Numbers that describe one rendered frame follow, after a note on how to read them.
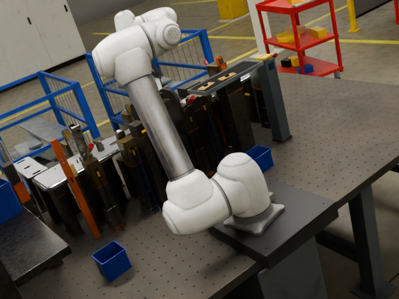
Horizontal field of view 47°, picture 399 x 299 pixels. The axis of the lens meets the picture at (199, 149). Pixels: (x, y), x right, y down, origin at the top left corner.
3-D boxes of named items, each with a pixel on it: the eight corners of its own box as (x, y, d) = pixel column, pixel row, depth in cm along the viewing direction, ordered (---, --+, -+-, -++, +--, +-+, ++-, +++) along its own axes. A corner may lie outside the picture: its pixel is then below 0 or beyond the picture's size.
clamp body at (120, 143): (152, 202, 223) (126, 134, 208) (164, 208, 215) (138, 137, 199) (141, 209, 220) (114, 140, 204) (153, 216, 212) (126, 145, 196)
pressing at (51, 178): (240, 67, 279) (239, 65, 278) (267, 69, 261) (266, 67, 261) (29, 180, 212) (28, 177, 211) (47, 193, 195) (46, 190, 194)
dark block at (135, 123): (164, 197, 224) (136, 119, 206) (172, 200, 218) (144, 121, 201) (156, 202, 221) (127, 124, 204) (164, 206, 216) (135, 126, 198)
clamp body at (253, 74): (269, 122, 268) (256, 63, 253) (285, 125, 259) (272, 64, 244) (261, 127, 265) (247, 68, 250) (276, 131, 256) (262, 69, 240)
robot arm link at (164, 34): (165, 11, 172) (132, 24, 169) (181, 10, 156) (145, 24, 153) (177, 44, 177) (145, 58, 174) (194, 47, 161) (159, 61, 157)
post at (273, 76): (281, 134, 250) (264, 56, 231) (292, 136, 244) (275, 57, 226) (272, 140, 246) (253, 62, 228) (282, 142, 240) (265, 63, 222)
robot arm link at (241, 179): (279, 203, 171) (264, 153, 162) (237, 226, 166) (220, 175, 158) (257, 188, 185) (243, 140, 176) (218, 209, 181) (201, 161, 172)
